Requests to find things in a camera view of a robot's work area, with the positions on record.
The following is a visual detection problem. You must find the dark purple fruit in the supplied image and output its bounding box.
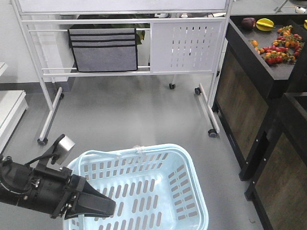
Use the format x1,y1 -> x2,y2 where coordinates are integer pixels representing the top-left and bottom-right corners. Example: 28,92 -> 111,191
241,17 -> 256,30

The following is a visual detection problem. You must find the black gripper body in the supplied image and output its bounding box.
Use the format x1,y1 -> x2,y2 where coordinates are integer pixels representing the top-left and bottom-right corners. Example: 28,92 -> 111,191
32,167 -> 88,219

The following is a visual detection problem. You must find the white rolling whiteboard stand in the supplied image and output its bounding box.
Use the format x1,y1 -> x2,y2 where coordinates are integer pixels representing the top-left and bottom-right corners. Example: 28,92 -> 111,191
12,0 -> 232,145

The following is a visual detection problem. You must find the black wooden display stand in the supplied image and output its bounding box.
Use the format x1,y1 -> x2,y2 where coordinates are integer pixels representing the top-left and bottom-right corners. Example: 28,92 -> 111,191
213,15 -> 307,230

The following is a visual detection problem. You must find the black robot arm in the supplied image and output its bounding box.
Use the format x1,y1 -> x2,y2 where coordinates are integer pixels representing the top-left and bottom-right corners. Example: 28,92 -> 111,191
0,156 -> 116,219

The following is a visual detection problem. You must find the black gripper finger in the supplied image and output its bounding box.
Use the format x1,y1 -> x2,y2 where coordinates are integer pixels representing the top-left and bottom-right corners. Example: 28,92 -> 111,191
64,193 -> 116,219
81,178 -> 107,198

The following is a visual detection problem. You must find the yellow starfruit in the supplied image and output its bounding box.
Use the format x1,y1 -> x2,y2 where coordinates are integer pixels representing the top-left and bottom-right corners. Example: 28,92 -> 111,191
256,18 -> 275,32

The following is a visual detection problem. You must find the white store shelving unit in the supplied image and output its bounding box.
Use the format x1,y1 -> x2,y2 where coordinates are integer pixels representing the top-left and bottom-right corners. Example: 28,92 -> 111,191
0,62 -> 29,154

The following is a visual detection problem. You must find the grey fabric storage bag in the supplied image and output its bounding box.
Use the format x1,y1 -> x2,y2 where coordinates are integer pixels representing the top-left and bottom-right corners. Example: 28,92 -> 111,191
68,28 -> 138,73

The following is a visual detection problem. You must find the light blue plastic basket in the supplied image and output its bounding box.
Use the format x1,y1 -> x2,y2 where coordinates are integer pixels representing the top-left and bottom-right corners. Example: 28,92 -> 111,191
63,144 -> 209,230

